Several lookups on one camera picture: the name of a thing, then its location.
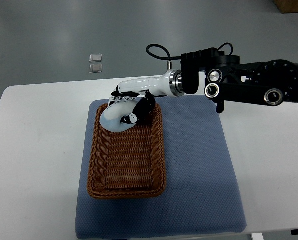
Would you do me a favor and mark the blue grey cloth mat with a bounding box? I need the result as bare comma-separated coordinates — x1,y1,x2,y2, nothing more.
75,95,247,240

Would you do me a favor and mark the brown wicker basket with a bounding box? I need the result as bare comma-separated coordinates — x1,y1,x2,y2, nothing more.
86,104,166,199

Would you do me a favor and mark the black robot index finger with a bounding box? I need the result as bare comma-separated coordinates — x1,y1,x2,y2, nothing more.
123,96,136,101

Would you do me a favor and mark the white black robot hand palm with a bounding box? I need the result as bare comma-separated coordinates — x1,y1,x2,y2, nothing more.
109,70,184,99

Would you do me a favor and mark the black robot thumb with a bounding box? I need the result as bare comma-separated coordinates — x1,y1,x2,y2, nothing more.
120,91,156,125

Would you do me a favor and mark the brown cardboard box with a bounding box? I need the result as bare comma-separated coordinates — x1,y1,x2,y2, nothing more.
273,0,298,14

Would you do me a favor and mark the light blue plush toy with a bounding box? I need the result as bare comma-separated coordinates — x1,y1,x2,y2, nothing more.
99,100,138,133

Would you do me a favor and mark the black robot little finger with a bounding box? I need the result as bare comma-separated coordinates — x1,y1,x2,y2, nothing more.
107,98,113,107

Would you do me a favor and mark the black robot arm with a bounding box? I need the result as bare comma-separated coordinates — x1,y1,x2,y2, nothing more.
108,47,298,125

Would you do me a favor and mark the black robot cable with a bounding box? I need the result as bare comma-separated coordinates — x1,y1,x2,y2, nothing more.
146,42,235,61

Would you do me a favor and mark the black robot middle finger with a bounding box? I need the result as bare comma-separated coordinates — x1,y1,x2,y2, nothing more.
116,97,124,103

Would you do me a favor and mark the upper metal floor plate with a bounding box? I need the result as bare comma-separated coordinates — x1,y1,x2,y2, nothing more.
89,53,102,63

